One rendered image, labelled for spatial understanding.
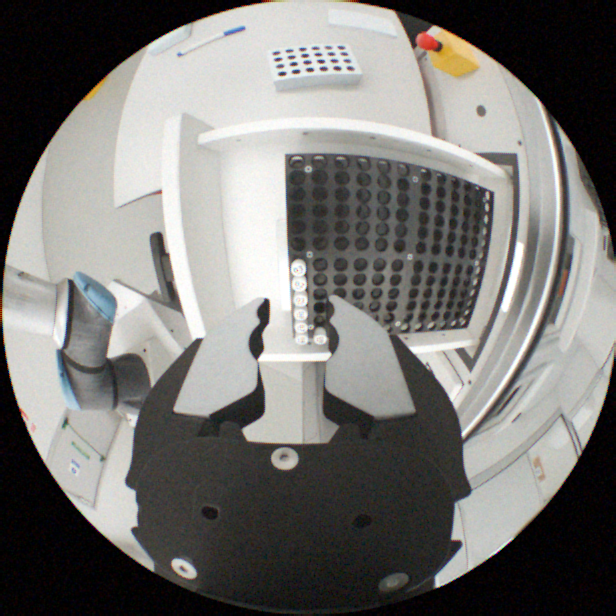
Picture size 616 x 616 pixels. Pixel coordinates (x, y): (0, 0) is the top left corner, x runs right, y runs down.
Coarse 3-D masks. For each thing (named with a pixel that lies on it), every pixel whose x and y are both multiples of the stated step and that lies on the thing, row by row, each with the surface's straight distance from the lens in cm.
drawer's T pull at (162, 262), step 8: (160, 232) 23; (152, 240) 22; (160, 240) 23; (152, 248) 23; (160, 248) 22; (152, 256) 23; (160, 256) 22; (168, 256) 22; (160, 264) 23; (168, 264) 22; (160, 272) 23; (168, 272) 22; (160, 280) 23; (168, 280) 23; (160, 288) 24; (168, 288) 23; (168, 296) 24
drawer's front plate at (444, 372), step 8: (424, 352) 41; (432, 352) 39; (440, 352) 39; (424, 360) 42; (432, 360) 39; (440, 360) 37; (432, 368) 39; (440, 368) 37; (448, 368) 36; (440, 376) 37; (448, 376) 35; (456, 376) 36; (448, 384) 35; (456, 384) 35; (448, 392) 36; (456, 392) 36
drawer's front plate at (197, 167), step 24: (168, 120) 21; (192, 120) 22; (168, 144) 20; (192, 144) 21; (168, 168) 19; (192, 168) 21; (216, 168) 26; (168, 192) 19; (192, 192) 20; (216, 192) 26; (168, 216) 19; (192, 216) 20; (216, 216) 25; (168, 240) 19; (192, 240) 20; (216, 240) 25; (192, 264) 20; (216, 264) 24; (192, 288) 20; (216, 288) 24; (192, 312) 21; (216, 312) 24; (192, 336) 22
